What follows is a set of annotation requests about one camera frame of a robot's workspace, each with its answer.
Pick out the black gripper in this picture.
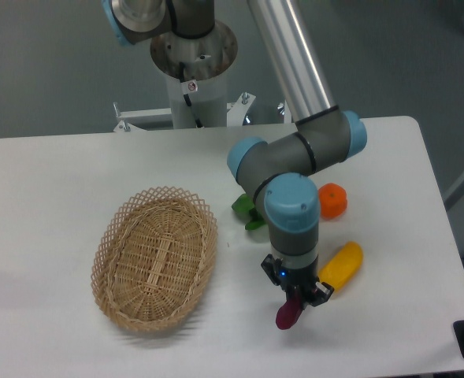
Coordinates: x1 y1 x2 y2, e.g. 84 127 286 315
261 254 334 310

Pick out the white metal base frame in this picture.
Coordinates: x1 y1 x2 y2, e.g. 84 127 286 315
112 91 295 132

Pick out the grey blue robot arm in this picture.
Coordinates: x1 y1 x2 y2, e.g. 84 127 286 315
102 1 367 311

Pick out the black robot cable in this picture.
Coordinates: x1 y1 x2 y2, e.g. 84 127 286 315
177 61 204 129

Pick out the purple sweet potato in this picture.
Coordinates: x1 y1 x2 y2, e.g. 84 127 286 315
276 296 303 330

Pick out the orange tangerine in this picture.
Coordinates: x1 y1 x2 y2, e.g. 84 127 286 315
318 183 347 220

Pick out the green bok choy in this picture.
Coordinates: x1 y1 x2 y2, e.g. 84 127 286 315
232 193 266 232

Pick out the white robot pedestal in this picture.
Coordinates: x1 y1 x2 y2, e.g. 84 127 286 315
150 20 238 129

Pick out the woven wicker basket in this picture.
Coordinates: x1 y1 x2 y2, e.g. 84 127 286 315
91 187 217 332

